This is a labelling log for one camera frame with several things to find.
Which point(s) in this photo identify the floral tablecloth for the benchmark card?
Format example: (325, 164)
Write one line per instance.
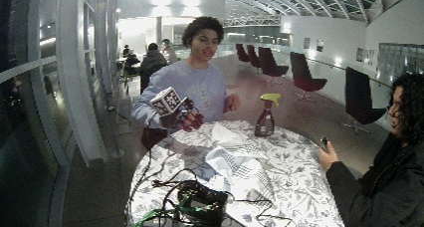
(291, 174)

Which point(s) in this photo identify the glass window panel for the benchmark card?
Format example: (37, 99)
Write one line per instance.
(399, 62)

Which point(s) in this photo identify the dark red swivel chair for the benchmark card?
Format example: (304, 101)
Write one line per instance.
(357, 97)
(252, 56)
(242, 52)
(301, 74)
(268, 63)

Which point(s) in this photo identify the the person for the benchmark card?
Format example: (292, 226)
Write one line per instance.
(194, 81)

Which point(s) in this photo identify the black phone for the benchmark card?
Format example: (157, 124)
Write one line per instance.
(324, 143)

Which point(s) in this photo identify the white column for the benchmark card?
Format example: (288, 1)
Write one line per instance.
(80, 81)

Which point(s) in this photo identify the black electronic box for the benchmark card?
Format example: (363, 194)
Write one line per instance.
(200, 200)

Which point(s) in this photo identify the framed wall picture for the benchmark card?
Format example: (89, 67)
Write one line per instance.
(319, 45)
(305, 43)
(359, 54)

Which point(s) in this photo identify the wall handrail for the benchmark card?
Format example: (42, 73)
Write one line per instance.
(339, 67)

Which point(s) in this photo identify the white patterned dish towel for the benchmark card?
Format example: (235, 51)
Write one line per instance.
(240, 165)

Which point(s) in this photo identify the white marker cube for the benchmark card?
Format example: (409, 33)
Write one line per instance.
(165, 101)

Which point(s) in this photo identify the spray bottle with yellow trigger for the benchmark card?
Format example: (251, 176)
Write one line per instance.
(264, 122)

